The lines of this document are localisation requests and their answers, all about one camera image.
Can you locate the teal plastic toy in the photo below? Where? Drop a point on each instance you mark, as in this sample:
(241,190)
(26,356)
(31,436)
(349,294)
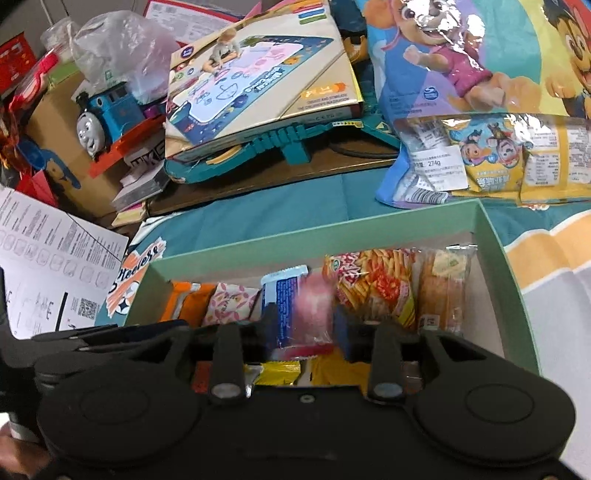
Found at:
(286,143)

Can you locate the blue white snack packet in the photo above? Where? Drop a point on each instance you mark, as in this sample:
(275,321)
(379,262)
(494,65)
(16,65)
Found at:
(291,300)

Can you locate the drawing mat toy box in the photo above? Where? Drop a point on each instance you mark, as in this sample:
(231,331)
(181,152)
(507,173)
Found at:
(258,78)

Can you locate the red paper bag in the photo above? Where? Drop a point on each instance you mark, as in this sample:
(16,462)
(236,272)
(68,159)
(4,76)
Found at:
(37,189)

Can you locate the blue toy train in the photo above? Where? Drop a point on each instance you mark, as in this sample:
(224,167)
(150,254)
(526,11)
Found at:
(104,120)

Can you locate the red and white box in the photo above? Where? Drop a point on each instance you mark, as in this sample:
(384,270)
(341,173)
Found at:
(194,10)

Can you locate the orange snack packet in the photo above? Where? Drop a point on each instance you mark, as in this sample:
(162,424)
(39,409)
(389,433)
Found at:
(184,300)

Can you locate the printed instruction sheet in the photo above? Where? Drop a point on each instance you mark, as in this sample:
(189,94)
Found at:
(51,258)

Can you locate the green cardboard box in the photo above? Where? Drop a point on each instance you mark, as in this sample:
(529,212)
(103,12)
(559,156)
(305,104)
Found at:
(323,240)

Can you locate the red toy box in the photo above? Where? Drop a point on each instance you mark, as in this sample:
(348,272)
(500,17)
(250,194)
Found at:
(16,60)

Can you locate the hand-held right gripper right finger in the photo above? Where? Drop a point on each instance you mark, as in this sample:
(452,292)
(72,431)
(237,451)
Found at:
(342,334)

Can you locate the stack of books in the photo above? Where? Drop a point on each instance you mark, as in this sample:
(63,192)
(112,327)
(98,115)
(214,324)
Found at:
(138,189)

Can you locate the cartoon puppy snack bag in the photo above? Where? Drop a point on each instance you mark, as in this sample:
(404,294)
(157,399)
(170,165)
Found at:
(461,69)

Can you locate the brown cardboard box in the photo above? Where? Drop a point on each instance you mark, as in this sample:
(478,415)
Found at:
(60,124)

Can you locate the red shiny decoration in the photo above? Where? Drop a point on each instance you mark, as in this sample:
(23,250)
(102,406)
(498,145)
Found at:
(23,106)

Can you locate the red yellow fries snack packet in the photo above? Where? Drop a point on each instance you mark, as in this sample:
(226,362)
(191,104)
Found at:
(374,286)

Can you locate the crumpled translucent plastic bag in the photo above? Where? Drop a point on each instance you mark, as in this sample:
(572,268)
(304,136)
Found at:
(120,50)

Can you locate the pink floral snack packet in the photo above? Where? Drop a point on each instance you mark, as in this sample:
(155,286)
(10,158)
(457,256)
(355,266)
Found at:
(231,304)

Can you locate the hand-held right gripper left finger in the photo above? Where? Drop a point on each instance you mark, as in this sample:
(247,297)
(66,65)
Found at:
(271,334)

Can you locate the clear wrapped bread packet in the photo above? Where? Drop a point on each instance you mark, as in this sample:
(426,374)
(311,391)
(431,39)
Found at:
(445,290)

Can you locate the person's left hand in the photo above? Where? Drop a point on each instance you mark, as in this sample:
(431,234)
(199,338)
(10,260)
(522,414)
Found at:
(18,459)

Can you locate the small clear plastic bag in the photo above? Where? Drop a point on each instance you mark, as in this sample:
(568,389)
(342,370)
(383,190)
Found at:
(57,39)

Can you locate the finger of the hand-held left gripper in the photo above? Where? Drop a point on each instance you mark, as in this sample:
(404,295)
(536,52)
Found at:
(115,336)

